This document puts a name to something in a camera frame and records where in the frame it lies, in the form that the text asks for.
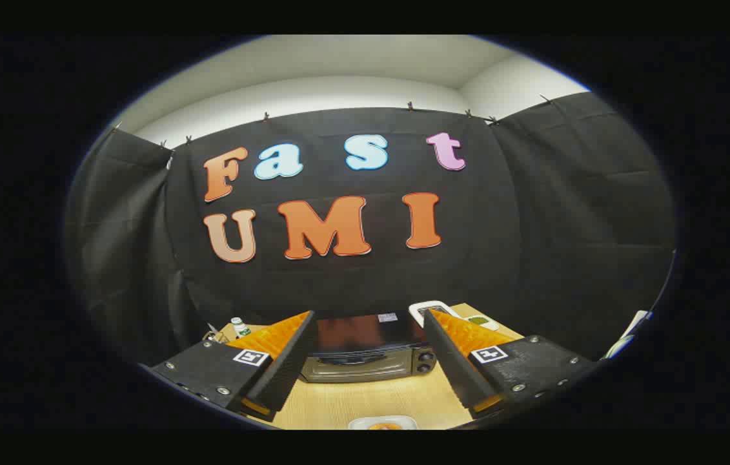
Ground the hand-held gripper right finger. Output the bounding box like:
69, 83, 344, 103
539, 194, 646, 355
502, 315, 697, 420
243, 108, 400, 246
423, 308, 599, 422

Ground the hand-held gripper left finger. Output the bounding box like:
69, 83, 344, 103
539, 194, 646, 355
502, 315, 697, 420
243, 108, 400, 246
152, 310, 317, 424

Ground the black toaster oven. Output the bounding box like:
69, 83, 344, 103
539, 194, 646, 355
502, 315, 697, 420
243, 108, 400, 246
300, 312, 438, 384

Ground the white bread toaster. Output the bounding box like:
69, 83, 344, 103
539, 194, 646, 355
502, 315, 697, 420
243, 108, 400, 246
409, 300, 462, 328

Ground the white ceramic plate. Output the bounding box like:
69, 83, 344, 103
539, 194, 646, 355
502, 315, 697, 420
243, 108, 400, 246
347, 415, 418, 431

